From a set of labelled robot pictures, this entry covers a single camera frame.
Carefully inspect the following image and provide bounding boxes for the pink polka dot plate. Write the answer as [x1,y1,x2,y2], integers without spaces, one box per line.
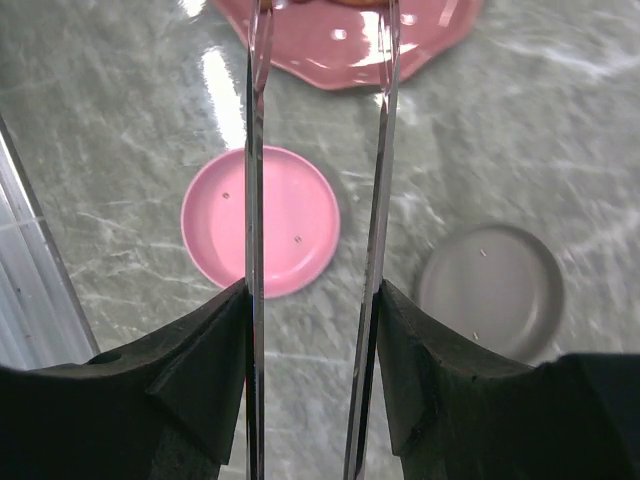
[212,0,485,92]

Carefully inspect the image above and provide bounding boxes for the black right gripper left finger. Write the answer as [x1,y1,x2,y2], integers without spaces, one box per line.
[1,281,248,479]

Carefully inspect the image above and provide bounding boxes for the grey round lid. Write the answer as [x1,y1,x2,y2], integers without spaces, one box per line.
[414,220,565,364]

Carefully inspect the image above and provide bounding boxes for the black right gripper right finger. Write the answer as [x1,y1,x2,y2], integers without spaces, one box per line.
[378,282,639,479]

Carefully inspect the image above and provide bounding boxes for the aluminium front rail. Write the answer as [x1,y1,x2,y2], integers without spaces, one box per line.
[0,124,99,370]

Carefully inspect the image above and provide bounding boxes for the pink round lid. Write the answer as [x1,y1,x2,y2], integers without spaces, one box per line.
[181,146,341,298]

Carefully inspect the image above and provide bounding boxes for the metal tongs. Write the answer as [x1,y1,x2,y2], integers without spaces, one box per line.
[244,1,401,479]

